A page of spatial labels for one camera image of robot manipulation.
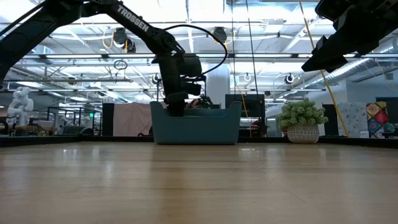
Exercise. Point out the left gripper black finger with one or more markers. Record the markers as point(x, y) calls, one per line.
point(176, 109)

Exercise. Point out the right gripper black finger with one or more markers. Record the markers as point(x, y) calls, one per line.
point(320, 44)
point(329, 56)

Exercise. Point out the small teal round object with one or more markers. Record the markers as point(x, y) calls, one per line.
point(388, 128)

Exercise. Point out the colourful patterned artwork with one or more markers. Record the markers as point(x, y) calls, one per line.
point(377, 116)

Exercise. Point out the white square column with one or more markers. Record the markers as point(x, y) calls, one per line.
point(217, 90)

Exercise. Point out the pink partition screen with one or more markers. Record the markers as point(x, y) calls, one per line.
point(130, 119)

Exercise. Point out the green plant in white pot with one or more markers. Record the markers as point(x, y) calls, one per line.
point(300, 113)

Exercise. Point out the person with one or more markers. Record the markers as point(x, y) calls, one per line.
point(202, 102)

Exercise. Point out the long ceiling light strip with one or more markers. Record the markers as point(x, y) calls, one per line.
point(264, 56)

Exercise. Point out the white patterned panel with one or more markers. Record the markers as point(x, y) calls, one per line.
point(354, 116)

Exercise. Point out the black table edge rail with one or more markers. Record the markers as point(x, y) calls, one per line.
point(273, 140)

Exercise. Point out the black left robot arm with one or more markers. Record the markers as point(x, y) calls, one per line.
point(133, 20)

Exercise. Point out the grey ceiling air duct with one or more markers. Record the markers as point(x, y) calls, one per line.
point(43, 50)

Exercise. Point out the black upright panel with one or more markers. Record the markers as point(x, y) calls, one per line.
point(108, 119)
point(330, 113)

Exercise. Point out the grey-teal plastic basket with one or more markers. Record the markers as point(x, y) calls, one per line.
point(199, 130)

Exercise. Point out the white robot figure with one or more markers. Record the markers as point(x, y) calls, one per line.
point(20, 105)

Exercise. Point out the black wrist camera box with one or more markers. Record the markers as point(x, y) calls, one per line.
point(191, 65)

